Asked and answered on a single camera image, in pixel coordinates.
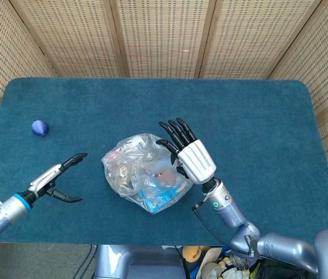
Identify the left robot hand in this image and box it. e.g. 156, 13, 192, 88
27, 152, 89, 203

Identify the yellow snack packet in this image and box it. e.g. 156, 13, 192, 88
116, 162, 139, 187

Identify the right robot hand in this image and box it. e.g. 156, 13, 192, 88
156, 117, 218, 185

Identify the blue-grey robot torso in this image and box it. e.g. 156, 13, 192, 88
93, 245, 186, 279

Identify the teal table cloth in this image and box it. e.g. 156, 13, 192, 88
0, 77, 328, 246

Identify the woven rattan folding screen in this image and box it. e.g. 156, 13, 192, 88
0, 0, 328, 223

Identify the dark green cloth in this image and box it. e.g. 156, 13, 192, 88
258, 257, 314, 279

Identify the yellow plush toy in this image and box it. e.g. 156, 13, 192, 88
182, 246, 210, 263

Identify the white soft toy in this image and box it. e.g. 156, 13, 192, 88
204, 260, 251, 279

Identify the blue snack box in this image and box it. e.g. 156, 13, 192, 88
138, 185, 188, 214

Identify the purple ball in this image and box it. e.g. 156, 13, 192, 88
31, 119, 51, 137

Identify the clear plastic shopping bag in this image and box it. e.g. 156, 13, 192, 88
101, 133, 194, 215

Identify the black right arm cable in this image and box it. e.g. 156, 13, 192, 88
192, 202, 269, 260

